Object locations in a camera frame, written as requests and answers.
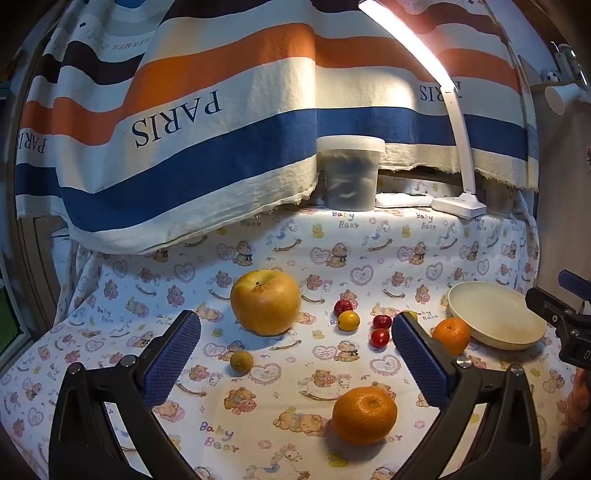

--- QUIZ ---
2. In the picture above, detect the clear bottle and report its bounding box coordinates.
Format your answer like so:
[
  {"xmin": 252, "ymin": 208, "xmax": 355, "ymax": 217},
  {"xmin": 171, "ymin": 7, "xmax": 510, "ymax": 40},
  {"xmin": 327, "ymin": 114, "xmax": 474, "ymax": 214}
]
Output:
[{"xmin": 553, "ymin": 42, "xmax": 588, "ymax": 75}]

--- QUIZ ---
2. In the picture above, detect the large yellow apple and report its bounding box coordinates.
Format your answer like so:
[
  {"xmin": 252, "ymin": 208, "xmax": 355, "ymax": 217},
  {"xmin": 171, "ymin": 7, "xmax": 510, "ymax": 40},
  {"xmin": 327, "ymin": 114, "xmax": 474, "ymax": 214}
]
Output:
[{"xmin": 230, "ymin": 270, "xmax": 302, "ymax": 337}]

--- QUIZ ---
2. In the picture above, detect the white flat device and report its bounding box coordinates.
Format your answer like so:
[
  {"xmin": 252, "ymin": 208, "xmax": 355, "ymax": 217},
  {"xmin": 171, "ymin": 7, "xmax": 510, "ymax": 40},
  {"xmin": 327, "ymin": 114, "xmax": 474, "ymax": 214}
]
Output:
[{"xmin": 375, "ymin": 193, "xmax": 435, "ymax": 208}]

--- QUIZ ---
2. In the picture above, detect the large orange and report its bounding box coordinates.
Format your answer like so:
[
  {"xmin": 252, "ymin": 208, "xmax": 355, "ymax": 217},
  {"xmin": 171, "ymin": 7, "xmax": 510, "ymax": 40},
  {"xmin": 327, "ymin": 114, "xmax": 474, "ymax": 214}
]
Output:
[{"xmin": 331, "ymin": 387, "xmax": 399, "ymax": 446}]

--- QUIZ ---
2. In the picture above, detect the white clip spotlight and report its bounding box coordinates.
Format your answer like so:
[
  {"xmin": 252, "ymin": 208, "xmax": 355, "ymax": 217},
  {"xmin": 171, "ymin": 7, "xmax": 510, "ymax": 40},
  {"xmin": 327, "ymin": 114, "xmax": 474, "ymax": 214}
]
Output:
[{"xmin": 545, "ymin": 83, "xmax": 591, "ymax": 116}]

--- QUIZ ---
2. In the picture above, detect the translucent plastic cup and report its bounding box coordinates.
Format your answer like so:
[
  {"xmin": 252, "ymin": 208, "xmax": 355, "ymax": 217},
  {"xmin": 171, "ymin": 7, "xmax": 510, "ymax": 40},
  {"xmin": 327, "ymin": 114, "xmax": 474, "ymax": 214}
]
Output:
[{"xmin": 485, "ymin": 178, "xmax": 513, "ymax": 217}]

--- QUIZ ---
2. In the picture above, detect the bear printed cloth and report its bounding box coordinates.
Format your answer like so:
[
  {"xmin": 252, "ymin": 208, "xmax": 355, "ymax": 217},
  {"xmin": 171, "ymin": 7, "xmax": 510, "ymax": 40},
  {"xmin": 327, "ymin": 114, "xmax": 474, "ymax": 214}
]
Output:
[{"xmin": 0, "ymin": 180, "xmax": 568, "ymax": 480}]

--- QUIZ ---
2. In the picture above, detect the cream bowl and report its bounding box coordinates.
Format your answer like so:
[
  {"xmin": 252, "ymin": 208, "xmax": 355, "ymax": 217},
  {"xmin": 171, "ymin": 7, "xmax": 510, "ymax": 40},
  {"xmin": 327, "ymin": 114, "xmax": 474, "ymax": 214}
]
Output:
[{"xmin": 448, "ymin": 281, "xmax": 548, "ymax": 350}]

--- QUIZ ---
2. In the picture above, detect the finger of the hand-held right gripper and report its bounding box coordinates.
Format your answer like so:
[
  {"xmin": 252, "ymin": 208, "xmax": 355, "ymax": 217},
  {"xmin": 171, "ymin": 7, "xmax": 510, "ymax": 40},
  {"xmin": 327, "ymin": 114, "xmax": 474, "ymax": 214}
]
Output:
[
  {"xmin": 525, "ymin": 286, "xmax": 591, "ymax": 334},
  {"xmin": 558, "ymin": 270, "xmax": 591, "ymax": 303}
]

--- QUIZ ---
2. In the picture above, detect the striped blanket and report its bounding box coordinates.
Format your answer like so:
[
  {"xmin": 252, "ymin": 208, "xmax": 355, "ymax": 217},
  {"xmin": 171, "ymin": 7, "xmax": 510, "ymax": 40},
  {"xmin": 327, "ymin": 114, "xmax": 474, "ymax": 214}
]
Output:
[{"xmin": 14, "ymin": 0, "xmax": 541, "ymax": 254}]

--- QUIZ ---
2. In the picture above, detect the white desk lamp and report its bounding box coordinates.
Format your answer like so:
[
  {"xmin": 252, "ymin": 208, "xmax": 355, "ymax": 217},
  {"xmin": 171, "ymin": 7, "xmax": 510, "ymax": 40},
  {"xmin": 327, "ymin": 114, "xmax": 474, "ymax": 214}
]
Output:
[{"xmin": 358, "ymin": 0, "xmax": 488, "ymax": 220}]

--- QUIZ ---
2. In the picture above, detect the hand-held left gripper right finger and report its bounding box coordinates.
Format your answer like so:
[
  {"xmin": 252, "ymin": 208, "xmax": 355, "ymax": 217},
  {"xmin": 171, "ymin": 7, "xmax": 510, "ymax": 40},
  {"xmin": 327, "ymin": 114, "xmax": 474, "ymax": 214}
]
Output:
[{"xmin": 390, "ymin": 310, "xmax": 542, "ymax": 480}]

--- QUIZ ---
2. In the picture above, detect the lidded translucent plastic container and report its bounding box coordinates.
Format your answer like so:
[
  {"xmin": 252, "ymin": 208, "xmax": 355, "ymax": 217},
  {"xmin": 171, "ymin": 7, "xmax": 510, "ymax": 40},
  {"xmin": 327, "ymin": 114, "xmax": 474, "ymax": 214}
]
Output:
[{"xmin": 316, "ymin": 135, "xmax": 386, "ymax": 212}]

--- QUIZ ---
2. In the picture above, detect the small orange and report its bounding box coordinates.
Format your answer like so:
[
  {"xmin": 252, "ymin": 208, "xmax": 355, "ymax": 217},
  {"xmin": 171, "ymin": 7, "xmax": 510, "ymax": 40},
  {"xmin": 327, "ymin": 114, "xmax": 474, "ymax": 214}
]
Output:
[{"xmin": 432, "ymin": 318, "xmax": 472, "ymax": 356}]

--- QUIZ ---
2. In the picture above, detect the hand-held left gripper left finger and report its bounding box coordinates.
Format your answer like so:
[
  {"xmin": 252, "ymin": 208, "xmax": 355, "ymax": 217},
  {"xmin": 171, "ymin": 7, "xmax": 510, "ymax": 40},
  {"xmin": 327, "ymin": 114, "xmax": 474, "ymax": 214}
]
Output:
[{"xmin": 48, "ymin": 309, "xmax": 204, "ymax": 480}]

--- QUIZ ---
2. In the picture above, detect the person's right hand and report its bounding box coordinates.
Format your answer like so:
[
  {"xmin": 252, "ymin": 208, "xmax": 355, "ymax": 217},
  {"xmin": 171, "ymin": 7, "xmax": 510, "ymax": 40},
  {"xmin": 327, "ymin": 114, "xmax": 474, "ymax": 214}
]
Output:
[{"xmin": 566, "ymin": 369, "xmax": 591, "ymax": 432}]

